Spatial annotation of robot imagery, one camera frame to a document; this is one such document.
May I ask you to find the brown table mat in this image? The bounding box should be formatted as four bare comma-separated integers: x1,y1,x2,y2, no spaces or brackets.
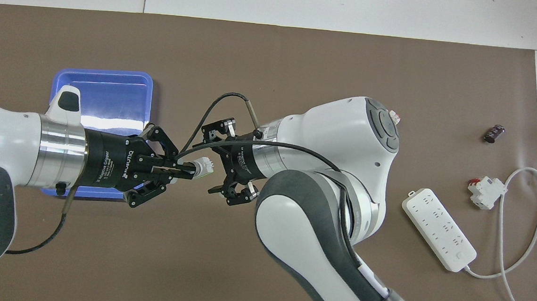
0,3,537,301

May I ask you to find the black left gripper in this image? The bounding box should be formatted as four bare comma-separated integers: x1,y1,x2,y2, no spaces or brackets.
78,119,200,213

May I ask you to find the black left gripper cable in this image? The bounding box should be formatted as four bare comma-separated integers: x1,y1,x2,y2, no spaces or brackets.
6,180,77,259

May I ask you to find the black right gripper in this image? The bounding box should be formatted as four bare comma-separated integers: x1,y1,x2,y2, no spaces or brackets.
197,115,265,209

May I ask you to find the blue plastic tray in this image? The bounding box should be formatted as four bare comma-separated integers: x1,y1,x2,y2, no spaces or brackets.
39,65,155,203

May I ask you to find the white power strip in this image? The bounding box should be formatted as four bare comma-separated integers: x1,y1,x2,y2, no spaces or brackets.
397,187,482,274

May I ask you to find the white red circuit breaker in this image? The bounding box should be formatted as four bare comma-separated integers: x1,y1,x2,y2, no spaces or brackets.
466,175,509,212

